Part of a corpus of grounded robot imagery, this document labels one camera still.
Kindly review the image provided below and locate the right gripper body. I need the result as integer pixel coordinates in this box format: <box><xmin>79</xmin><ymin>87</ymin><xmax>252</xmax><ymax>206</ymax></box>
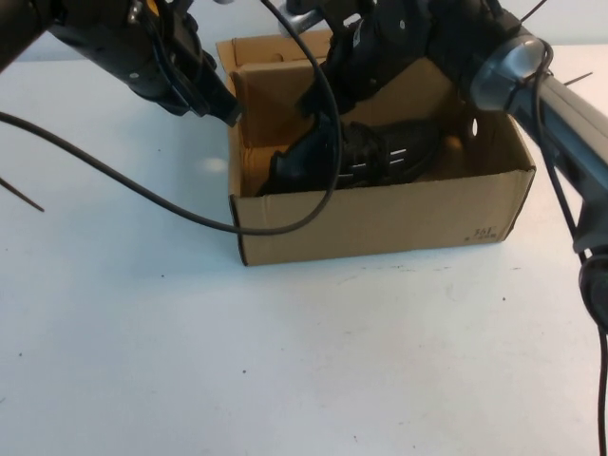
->
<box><xmin>322</xmin><ymin>13</ymin><xmax>428</xmax><ymax>115</ymax></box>

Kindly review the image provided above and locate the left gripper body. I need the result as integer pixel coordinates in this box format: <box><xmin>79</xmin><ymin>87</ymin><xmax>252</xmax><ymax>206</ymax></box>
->
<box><xmin>47</xmin><ymin>9</ymin><xmax>215</xmax><ymax>115</ymax></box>

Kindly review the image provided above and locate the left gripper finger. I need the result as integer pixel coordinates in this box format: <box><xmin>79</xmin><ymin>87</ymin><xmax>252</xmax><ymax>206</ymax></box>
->
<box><xmin>203</xmin><ymin>70</ymin><xmax>243</xmax><ymax>127</ymax></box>

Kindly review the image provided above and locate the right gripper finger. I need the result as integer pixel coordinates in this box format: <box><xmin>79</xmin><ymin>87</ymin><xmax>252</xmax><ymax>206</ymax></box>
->
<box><xmin>296</xmin><ymin>87</ymin><xmax>329</xmax><ymax>118</ymax></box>

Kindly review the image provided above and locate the black knit sneaker with laces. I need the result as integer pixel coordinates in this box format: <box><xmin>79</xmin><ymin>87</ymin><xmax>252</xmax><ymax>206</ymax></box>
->
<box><xmin>256</xmin><ymin>111</ymin><xmax>447</xmax><ymax>196</ymax></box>

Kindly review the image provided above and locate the brown cardboard shoe box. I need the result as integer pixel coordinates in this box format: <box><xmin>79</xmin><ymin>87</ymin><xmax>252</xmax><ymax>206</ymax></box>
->
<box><xmin>216</xmin><ymin>28</ymin><xmax>538</xmax><ymax>267</ymax></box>

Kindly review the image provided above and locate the black left camera cable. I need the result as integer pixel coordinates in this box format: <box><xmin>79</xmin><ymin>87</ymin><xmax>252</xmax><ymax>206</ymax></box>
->
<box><xmin>0</xmin><ymin>0</ymin><xmax>343</xmax><ymax>235</ymax></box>

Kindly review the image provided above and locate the black camera cable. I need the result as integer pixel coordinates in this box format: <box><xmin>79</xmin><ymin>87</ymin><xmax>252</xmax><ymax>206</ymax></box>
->
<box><xmin>0</xmin><ymin>0</ymin><xmax>343</xmax><ymax>235</ymax></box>
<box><xmin>520</xmin><ymin>42</ymin><xmax>608</xmax><ymax>456</ymax></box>

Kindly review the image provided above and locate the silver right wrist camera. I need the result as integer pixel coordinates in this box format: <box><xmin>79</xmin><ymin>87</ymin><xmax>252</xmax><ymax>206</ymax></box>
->
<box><xmin>277</xmin><ymin>0</ymin><xmax>333</xmax><ymax>39</ymax></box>

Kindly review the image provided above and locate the black right camera cable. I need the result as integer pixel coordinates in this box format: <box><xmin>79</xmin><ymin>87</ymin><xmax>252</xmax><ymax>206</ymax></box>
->
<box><xmin>520</xmin><ymin>42</ymin><xmax>608</xmax><ymax>456</ymax></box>

